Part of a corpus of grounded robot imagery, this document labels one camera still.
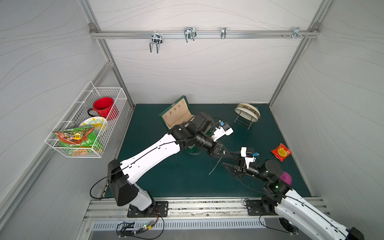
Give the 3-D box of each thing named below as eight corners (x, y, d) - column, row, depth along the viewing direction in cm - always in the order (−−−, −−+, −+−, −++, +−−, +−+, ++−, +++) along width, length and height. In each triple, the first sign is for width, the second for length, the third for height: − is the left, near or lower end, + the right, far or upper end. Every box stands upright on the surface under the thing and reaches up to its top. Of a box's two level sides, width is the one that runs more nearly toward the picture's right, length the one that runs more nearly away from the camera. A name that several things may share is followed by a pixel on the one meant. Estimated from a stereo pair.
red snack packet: (282, 162, 92) (284, 161, 90) (270, 152, 97) (272, 150, 95) (292, 154, 96) (293, 152, 94) (280, 144, 101) (281, 142, 99)
